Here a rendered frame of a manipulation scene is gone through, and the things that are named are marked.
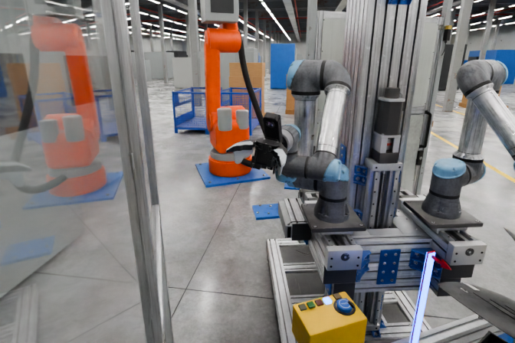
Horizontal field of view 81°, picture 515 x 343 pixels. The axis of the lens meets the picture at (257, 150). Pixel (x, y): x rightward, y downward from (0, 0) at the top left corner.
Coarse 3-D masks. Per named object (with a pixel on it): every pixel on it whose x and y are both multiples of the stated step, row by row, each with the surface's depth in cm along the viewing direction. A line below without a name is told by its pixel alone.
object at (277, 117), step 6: (270, 114) 82; (276, 114) 82; (264, 120) 83; (270, 120) 82; (276, 120) 81; (264, 126) 85; (270, 126) 84; (276, 126) 83; (264, 132) 87; (270, 132) 86; (276, 132) 85; (276, 138) 87; (282, 138) 89
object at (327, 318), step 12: (312, 300) 81; (336, 300) 80; (300, 312) 77; (312, 312) 77; (324, 312) 77; (336, 312) 77; (348, 312) 76; (360, 312) 77; (300, 324) 75; (312, 324) 73; (324, 324) 73; (336, 324) 73; (348, 324) 74; (360, 324) 75; (300, 336) 76; (312, 336) 71; (324, 336) 72; (336, 336) 73; (348, 336) 75; (360, 336) 76
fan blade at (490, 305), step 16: (448, 288) 69; (464, 288) 71; (480, 288) 74; (464, 304) 64; (480, 304) 65; (496, 304) 66; (512, 304) 67; (496, 320) 61; (512, 320) 61; (512, 336) 57
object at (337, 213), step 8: (320, 200) 128; (328, 200) 125; (336, 200) 124; (344, 200) 125; (320, 208) 127; (328, 208) 125; (336, 208) 124; (344, 208) 126; (320, 216) 127; (328, 216) 125; (336, 216) 124; (344, 216) 125
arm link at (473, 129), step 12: (492, 60) 121; (492, 72) 116; (504, 72) 121; (468, 108) 128; (468, 120) 129; (480, 120) 126; (468, 132) 129; (480, 132) 127; (468, 144) 130; (480, 144) 129; (456, 156) 134; (468, 156) 131; (480, 156) 130; (480, 168) 131
